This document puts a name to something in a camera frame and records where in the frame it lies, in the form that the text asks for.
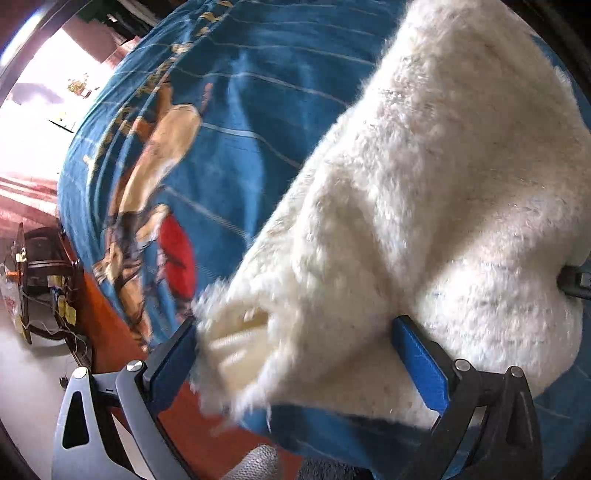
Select blue striped printed bedsheet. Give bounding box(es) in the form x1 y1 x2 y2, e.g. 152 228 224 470
58 0 591 476

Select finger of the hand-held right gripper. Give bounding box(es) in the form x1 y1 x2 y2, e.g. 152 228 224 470
558 265 591 301

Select dark wooden side table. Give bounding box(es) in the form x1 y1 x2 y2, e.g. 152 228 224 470
11 224 95 365

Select pale fuzzy cloth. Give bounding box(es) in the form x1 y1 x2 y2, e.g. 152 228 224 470
221 444 283 480

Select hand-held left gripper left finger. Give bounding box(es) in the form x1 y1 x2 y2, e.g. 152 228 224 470
52 318 200 480

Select white fuzzy jacket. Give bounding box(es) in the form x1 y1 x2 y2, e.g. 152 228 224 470
190 0 591 428

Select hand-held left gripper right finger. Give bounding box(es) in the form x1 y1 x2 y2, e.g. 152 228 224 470
392 315 544 480

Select person's dark fleece clothing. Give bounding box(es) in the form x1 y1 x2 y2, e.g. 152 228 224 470
300 455 375 480

